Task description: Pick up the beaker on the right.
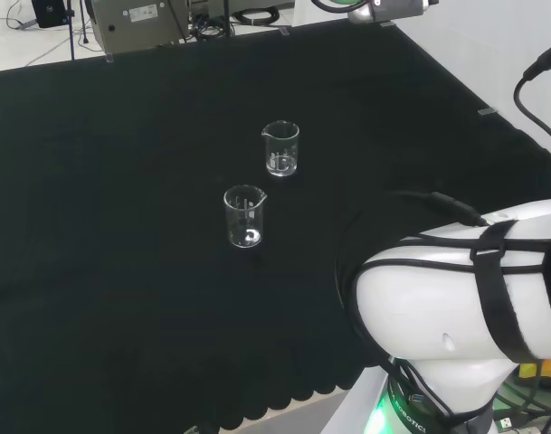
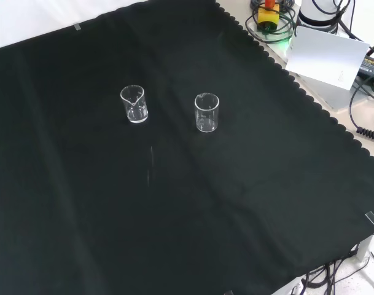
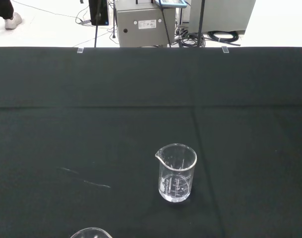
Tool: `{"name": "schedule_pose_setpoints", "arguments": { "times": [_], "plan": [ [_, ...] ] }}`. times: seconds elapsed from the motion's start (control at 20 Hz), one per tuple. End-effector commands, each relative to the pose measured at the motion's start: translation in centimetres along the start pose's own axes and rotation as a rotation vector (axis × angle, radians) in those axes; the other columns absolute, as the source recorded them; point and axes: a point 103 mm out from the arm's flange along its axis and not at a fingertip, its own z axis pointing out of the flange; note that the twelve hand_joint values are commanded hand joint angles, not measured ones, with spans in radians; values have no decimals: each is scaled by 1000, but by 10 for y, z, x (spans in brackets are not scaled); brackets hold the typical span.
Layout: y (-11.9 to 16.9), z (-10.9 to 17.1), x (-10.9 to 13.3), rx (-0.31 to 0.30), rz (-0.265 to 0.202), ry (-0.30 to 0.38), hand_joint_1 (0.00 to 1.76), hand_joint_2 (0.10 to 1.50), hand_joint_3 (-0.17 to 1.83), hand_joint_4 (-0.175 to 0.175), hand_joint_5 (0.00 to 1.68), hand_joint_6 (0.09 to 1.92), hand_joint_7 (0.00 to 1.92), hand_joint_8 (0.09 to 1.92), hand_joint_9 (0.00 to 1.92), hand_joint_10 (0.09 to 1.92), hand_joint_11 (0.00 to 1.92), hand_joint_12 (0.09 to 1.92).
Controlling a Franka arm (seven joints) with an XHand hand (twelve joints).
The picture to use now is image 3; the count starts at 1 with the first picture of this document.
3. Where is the black stand pole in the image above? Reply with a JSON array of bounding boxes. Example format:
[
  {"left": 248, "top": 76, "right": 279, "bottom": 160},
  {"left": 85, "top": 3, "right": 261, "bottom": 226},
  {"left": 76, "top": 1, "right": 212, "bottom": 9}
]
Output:
[{"left": 197, "top": 0, "right": 206, "bottom": 48}]

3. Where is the tangled black cable bundle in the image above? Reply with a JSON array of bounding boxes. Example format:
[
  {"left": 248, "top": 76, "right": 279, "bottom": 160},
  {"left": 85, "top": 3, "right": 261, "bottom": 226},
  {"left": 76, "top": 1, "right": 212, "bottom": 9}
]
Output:
[{"left": 175, "top": 26, "right": 206, "bottom": 48}]

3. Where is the blue-edged tablet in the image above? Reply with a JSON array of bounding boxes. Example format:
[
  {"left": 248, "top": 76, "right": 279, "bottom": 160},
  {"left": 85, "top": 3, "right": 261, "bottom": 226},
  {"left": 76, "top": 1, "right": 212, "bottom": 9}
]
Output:
[{"left": 155, "top": 0, "right": 187, "bottom": 8}]

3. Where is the black computer tower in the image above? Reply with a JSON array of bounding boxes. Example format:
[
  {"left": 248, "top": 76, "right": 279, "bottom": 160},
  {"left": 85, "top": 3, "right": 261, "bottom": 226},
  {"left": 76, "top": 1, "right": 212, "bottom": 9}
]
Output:
[{"left": 88, "top": 0, "right": 110, "bottom": 26}]

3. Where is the black bench cloth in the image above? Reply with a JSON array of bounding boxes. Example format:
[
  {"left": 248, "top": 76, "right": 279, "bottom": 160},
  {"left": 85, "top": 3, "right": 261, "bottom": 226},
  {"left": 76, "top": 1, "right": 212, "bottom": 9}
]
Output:
[{"left": 0, "top": 46, "right": 302, "bottom": 238}]

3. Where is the gray metal cabinet with label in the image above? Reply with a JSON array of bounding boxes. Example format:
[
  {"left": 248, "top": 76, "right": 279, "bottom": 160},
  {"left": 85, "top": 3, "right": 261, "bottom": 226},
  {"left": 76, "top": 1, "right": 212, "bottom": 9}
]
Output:
[{"left": 115, "top": 0, "right": 178, "bottom": 48}]

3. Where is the person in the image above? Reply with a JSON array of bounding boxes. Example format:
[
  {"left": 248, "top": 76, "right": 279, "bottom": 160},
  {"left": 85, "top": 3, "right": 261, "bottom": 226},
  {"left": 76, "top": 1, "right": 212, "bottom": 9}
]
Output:
[{"left": 0, "top": 0, "right": 23, "bottom": 30}]

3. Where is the black tripod pole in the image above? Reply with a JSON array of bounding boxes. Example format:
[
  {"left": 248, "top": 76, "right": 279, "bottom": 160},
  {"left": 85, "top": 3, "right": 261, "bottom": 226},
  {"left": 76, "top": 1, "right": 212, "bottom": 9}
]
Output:
[{"left": 94, "top": 0, "right": 102, "bottom": 48}]

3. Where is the coiled black cable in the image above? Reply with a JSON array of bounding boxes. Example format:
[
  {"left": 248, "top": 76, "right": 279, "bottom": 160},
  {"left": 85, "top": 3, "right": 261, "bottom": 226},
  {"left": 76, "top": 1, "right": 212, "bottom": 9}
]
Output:
[{"left": 207, "top": 30, "right": 242, "bottom": 47}]

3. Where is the large gray metal cabinet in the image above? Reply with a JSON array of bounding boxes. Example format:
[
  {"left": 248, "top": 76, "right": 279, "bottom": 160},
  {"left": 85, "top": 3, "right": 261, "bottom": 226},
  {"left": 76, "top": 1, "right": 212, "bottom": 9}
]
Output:
[{"left": 189, "top": 0, "right": 257, "bottom": 33}]

